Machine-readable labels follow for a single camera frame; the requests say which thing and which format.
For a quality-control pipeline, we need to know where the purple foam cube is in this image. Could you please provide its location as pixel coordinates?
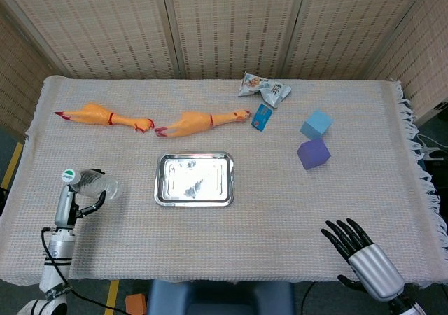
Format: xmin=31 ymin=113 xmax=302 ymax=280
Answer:
xmin=296 ymin=137 xmax=332 ymax=171

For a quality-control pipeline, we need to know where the yellow rubber chicken toy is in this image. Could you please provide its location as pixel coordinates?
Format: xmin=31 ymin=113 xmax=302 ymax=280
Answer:
xmin=55 ymin=101 xmax=156 ymax=134
xmin=154 ymin=109 xmax=252 ymax=139

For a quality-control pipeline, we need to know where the woven bamboo folding screen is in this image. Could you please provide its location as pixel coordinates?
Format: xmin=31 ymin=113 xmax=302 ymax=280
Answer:
xmin=0 ymin=0 xmax=448 ymax=137

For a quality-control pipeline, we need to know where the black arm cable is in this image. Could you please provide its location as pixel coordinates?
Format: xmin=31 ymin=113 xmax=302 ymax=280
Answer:
xmin=41 ymin=226 xmax=131 ymax=315

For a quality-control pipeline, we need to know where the light blue foam cube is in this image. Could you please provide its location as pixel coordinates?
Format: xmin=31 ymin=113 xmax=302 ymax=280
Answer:
xmin=300 ymin=110 xmax=334 ymax=140

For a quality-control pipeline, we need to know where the crumpled silver snack bag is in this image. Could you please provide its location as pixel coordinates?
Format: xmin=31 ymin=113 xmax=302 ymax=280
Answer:
xmin=237 ymin=71 xmax=293 ymax=109

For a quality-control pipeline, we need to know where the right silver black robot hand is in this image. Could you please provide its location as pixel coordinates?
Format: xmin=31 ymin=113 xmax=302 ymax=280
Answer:
xmin=320 ymin=218 xmax=406 ymax=302

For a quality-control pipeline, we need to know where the blue padded seat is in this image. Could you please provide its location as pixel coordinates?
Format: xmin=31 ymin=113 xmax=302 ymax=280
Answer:
xmin=146 ymin=279 xmax=295 ymax=315

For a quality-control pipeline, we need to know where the orange block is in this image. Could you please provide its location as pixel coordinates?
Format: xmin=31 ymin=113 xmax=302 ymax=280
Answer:
xmin=125 ymin=293 xmax=148 ymax=315

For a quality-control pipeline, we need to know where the white plastic clamp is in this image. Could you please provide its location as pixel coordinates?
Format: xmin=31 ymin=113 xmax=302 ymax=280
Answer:
xmin=415 ymin=132 xmax=445 ymax=162

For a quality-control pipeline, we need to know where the clear plastic bottle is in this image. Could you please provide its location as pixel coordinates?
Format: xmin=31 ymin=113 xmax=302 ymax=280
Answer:
xmin=61 ymin=168 xmax=124 ymax=202

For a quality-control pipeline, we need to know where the small blue packet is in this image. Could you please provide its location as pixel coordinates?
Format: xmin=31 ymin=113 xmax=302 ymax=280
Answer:
xmin=251 ymin=104 xmax=274 ymax=133

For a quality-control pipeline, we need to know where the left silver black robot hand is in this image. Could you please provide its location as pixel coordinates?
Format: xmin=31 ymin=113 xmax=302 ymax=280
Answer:
xmin=53 ymin=168 xmax=108 ymax=230

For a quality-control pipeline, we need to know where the woven beige tablecloth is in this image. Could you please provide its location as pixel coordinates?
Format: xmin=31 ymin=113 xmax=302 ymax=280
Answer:
xmin=0 ymin=75 xmax=448 ymax=288

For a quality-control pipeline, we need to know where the stainless steel rectangular tray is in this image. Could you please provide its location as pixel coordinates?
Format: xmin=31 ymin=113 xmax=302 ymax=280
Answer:
xmin=153 ymin=150 xmax=235 ymax=208

